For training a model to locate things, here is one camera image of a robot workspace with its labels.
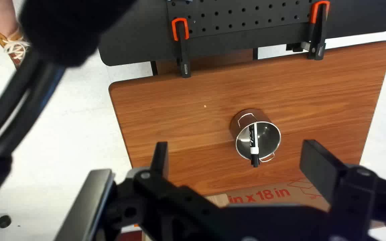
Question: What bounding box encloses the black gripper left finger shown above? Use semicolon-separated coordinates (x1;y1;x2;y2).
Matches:
151;142;168;176

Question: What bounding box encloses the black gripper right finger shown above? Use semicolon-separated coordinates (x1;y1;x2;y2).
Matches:
301;140;348;196

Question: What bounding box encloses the black and white marker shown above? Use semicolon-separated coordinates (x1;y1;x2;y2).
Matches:
250;124;261;168

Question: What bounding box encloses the small steel pot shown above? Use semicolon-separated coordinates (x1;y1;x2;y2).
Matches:
230;109;282;168

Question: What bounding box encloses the brown cardboard sheet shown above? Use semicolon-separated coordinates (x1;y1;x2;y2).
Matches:
208;180;329;211

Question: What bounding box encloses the black perforated breadboard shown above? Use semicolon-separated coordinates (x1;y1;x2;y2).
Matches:
100;0;386;66

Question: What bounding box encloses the left orange black clamp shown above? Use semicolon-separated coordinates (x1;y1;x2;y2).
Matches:
171;18;192;78

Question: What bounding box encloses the orange black clamp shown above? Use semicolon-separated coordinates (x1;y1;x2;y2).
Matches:
309;0;330;61
171;18;192;78

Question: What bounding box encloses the right orange black clamp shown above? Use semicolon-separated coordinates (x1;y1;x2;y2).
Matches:
309;0;330;61

